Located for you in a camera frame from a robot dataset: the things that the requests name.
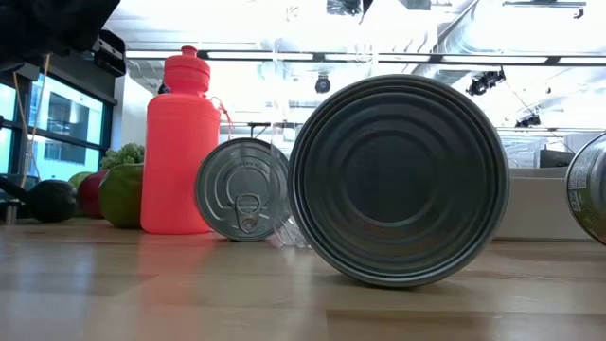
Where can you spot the orange-red squeeze bottle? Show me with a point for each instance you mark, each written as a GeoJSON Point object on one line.
{"type": "Point", "coordinates": [180, 156]}

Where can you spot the green round fruit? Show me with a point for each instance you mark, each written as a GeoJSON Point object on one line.
{"type": "Point", "coordinates": [121, 196]}

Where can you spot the dark red apple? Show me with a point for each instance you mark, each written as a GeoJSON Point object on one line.
{"type": "Point", "coordinates": [90, 196]}

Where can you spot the teal yellowfin tuna can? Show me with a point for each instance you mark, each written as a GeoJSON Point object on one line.
{"type": "Point", "coordinates": [243, 189]}

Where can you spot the green label tin can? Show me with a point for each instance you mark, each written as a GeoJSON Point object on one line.
{"type": "Point", "coordinates": [399, 180]}
{"type": "Point", "coordinates": [589, 189]}

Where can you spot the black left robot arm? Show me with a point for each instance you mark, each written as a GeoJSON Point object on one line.
{"type": "Point", "coordinates": [42, 23]}

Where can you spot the dark framed window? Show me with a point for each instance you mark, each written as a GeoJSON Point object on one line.
{"type": "Point", "coordinates": [66, 118]}

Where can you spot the green spiky plant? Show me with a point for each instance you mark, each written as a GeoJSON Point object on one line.
{"type": "Point", "coordinates": [124, 155]}

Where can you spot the green pear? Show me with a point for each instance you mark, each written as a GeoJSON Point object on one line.
{"type": "Point", "coordinates": [78, 179]}

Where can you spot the ceiling light strip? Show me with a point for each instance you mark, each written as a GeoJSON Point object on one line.
{"type": "Point", "coordinates": [260, 55]}

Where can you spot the dark round fruit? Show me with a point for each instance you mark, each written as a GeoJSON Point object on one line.
{"type": "Point", "coordinates": [52, 201]}

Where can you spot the clear plastic bin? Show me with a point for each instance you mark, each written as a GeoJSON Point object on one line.
{"type": "Point", "coordinates": [297, 133]}
{"type": "Point", "coordinates": [521, 147]}

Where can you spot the black ceiling spotlight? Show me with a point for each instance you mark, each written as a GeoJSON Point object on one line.
{"type": "Point", "coordinates": [485, 81]}
{"type": "Point", "coordinates": [528, 120]}

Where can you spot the grey plastic tray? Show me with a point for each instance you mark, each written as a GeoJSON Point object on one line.
{"type": "Point", "coordinates": [535, 208]}

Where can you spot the dark background monitor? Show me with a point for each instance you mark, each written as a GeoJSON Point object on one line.
{"type": "Point", "coordinates": [556, 158]}

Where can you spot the ceiling dome camera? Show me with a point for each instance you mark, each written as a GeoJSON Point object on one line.
{"type": "Point", "coordinates": [163, 89]}

